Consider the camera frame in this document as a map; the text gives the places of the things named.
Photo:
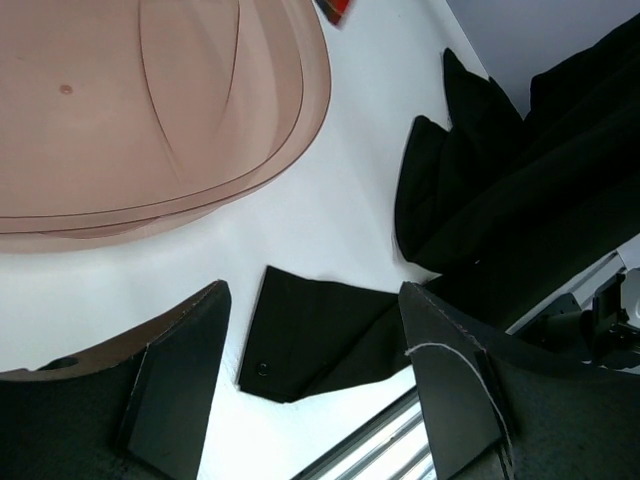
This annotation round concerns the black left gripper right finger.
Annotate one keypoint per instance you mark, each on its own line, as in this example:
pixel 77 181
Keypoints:
pixel 495 407

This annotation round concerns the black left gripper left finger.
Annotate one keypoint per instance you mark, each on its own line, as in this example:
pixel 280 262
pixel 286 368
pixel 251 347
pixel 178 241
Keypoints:
pixel 135 406

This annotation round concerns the black shirt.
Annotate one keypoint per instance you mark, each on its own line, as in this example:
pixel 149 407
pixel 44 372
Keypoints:
pixel 502 208

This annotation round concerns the red plaid shirt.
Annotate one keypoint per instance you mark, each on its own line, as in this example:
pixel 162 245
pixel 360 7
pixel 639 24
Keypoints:
pixel 335 11

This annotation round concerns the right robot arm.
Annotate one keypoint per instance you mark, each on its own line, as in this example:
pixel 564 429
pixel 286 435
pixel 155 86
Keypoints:
pixel 593 318

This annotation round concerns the pink plastic basin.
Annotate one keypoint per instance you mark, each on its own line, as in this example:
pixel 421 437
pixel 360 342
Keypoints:
pixel 116 114

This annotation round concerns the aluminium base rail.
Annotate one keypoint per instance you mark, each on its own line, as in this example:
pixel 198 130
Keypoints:
pixel 391 445

